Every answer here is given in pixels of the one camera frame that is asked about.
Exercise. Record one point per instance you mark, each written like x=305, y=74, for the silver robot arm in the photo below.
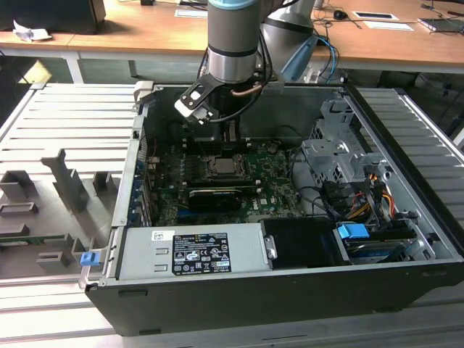
x=232, y=36

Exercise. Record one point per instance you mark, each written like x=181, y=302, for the CPU socket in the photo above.
x=208, y=175

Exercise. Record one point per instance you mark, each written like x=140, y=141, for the green motherboard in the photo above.
x=275, y=170

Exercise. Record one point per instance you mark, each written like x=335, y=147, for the graphics card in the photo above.
x=214, y=201

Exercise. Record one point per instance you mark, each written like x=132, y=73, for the white framed desk hatch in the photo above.
x=377, y=15
x=190, y=13

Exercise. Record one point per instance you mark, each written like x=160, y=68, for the silver metal drive cage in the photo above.
x=326, y=152

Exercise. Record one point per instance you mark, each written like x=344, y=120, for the wooden desk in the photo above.
x=145, y=32

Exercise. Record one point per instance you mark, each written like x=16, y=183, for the black computer mouse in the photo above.
x=339, y=14

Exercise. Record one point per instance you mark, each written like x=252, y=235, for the black plastic shroud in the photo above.
x=301, y=243

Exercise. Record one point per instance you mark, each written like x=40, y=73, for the grey power supply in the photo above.
x=145, y=253

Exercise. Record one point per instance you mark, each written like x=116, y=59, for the grey parts rack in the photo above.
x=65, y=174

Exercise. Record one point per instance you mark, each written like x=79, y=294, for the hard disk in blue carrier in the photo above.
x=353, y=232

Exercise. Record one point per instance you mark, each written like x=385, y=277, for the white paper sheet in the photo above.
x=388, y=25

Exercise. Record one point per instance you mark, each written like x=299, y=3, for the black equipment box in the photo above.
x=54, y=14

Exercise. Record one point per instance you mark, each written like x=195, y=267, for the black and grey PC case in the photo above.
x=253, y=308

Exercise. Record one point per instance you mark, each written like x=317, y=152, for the blue case latch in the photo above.
x=90, y=259

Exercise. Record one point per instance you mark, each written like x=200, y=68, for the crumpled white paper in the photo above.
x=29, y=33

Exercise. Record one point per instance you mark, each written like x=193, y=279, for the grey laptop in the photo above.
x=442, y=24

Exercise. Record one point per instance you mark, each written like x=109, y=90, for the green RAM stick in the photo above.
x=21, y=239

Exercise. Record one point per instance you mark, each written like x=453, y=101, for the wrist camera with black bracket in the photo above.
x=194, y=99

